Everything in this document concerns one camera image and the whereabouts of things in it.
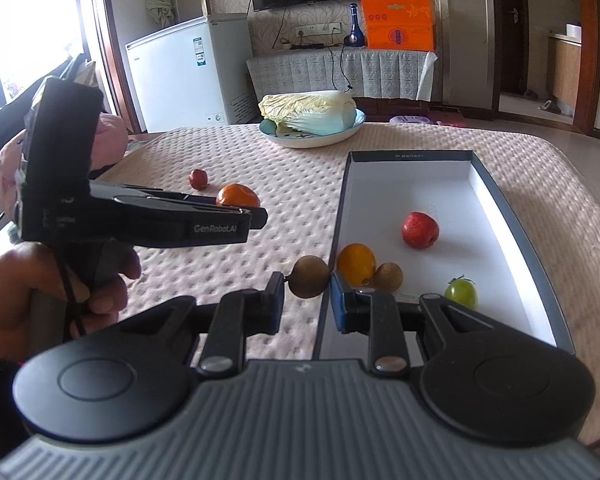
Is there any orange tangerine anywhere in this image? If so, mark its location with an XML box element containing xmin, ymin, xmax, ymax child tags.
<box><xmin>215</xmin><ymin>183</ymin><xmax>261</xmax><ymax>208</ymax></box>

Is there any brown longan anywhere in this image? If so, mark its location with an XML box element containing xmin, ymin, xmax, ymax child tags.
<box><xmin>287</xmin><ymin>256</ymin><xmax>330</xmax><ymax>299</ymax></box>
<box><xmin>373</xmin><ymin>262</ymin><xmax>404</xmax><ymax>294</ymax></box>

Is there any green tomato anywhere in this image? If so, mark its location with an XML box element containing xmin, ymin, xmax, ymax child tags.
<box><xmin>444</xmin><ymin>275</ymin><xmax>478</xmax><ymax>311</ymax></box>

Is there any large yellow-orange citrus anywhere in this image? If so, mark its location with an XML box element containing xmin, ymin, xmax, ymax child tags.
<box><xmin>336</xmin><ymin>243</ymin><xmax>376</xmax><ymax>287</ymax></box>

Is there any red apple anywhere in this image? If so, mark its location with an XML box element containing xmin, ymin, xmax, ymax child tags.
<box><xmin>402</xmin><ymin>211</ymin><xmax>440</xmax><ymax>250</ymax></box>

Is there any wooden kitchen cabinet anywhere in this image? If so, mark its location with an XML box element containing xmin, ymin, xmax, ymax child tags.
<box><xmin>547</xmin><ymin>34</ymin><xmax>581</xmax><ymax>115</ymax></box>

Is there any person's left hand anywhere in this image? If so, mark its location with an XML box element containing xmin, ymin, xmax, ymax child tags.
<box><xmin>0</xmin><ymin>242</ymin><xmax>142</xmax><ymax>362</ymax></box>

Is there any pink plush toy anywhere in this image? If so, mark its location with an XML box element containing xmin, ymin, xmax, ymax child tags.
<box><xmin>0</xmin><ymin>113</ymin><xmax>129</xmax><ymax>216</ymax></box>

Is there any small red fruit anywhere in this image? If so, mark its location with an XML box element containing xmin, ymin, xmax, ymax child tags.
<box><xmin>188</xmin><ymin>168</ymin><xmax>209</xmax><ymax>191</ymax></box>

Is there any light blue plate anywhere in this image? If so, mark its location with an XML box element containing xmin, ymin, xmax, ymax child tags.
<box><xmin>259</xmin><ymin>108</ymin><xmax>366</xmax><ymax>150</ymax></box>

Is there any napa cabbage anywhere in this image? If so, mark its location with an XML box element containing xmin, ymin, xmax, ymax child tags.
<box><xmin>259</xmin><ymin>90</ymin><xmax>356</xmax><ymax>136</ymax></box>

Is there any white chest freezer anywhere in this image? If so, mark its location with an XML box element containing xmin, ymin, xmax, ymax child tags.
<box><xmin>125</xmin><ymin>13</ymin><xmax>258</xmax><ymax>133</ymax></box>

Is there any long grey gift box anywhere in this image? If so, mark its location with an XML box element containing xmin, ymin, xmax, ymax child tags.
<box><xmin>329</xmin><ymin>150</ymin><xmax>576</xmax><ymax>353</ymax></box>

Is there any pink textured tablecloth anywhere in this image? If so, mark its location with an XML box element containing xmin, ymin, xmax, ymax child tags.
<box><xmin>105</xmin><ymin>124</ymin><xmax>600</xmax><ymax>447</ymax></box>

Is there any grey cloth covered cabinet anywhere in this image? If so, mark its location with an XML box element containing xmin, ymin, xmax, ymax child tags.
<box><xmin>247</xmin><ymin>47</ymin><xmax>438</xmax><ymax>101</ymax></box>

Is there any blue glass bottle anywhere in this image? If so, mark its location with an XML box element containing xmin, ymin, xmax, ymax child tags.
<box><xmin>342</xmin><ymin>3</ymin><xmax>365</xmax><ymax>48</ymax></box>

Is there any orange gift bag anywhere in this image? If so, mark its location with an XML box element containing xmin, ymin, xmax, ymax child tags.
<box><xmin>361</xmin><ymin>0</ymin><xmax>436</xmax><ymax>52</ymax></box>

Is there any black power cable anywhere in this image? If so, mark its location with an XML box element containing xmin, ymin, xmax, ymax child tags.
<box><xmin>329</xmin><ymin>46</ymin><xmax>354</xmax><ymax>94</ymax></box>

